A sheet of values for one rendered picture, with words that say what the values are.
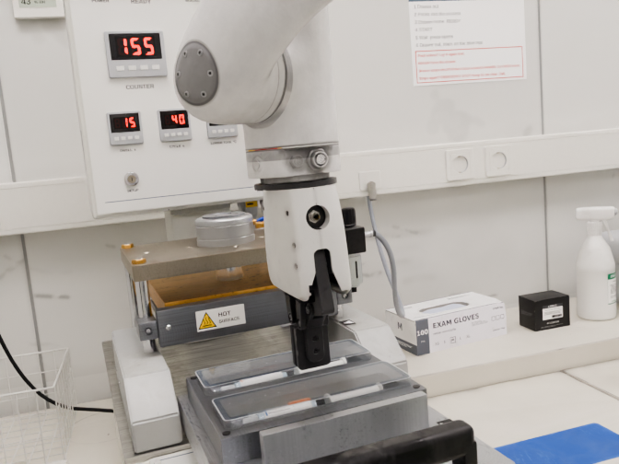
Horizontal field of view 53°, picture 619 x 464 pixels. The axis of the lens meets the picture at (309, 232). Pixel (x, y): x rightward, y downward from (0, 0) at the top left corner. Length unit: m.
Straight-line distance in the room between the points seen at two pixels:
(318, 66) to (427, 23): 0.99
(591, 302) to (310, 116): 1.08
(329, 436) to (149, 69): 0.63
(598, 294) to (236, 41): 1.18
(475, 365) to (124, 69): 0.81
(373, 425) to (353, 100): 0.98
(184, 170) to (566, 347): 0.82
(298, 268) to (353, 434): 0.14
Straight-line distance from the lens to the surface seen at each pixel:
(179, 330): 0.76
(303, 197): 0.52
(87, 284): 1.36
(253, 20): 0.45
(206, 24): 0.47
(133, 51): 0.97
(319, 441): 0.53
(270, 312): 0.79
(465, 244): 1.55
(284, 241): 0.54
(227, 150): 0.99
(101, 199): 0.96
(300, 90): 0.52
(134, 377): 0.72
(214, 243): 0.83
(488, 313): 1.37
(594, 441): 1.09
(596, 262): 1.49
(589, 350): 1.38
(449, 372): 1.22
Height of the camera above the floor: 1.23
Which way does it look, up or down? 8 degrees down
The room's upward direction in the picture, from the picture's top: 5 degrees counter-clockwise
